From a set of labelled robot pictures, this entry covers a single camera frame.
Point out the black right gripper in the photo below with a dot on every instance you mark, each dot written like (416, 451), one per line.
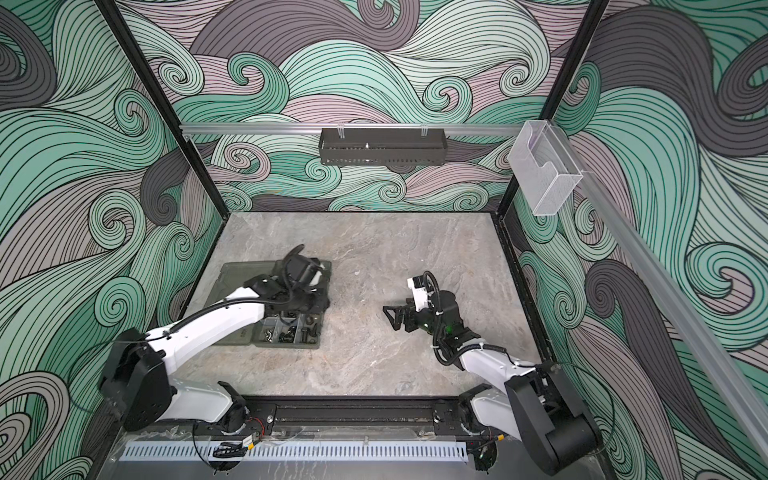
(401, 312)

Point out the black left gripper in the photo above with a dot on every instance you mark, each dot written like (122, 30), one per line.
(325, 302)

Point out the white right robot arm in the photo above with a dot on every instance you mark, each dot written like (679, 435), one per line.
(535, 404)

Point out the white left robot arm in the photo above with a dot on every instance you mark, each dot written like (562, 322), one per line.
(138, 377)

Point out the green plastic organizer box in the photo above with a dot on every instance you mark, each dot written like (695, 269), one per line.
(281, 330)

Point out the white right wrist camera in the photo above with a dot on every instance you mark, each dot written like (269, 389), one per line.
(421, 291)

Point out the aluminium wall rail back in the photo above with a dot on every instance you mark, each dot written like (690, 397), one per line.
(277, 128)

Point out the aluminium wall rail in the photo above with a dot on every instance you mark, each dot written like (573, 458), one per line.
(277, 128)
(610, 194)

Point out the clear plastic wall bin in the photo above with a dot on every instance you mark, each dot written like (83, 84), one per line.
(544, 163)

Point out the white slotted cable duct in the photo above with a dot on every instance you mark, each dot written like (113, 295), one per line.
(304, 450)

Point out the aluminium wall rail right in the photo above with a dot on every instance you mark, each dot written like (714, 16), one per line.
(610, 194)

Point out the black corner frame post right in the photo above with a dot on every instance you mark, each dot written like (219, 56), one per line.
(572, 61)

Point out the black corner frame post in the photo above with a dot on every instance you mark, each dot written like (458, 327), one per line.
(572, 61)
(121, 31)

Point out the black corner frame post left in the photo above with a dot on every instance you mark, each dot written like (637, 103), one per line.
(121, 31)

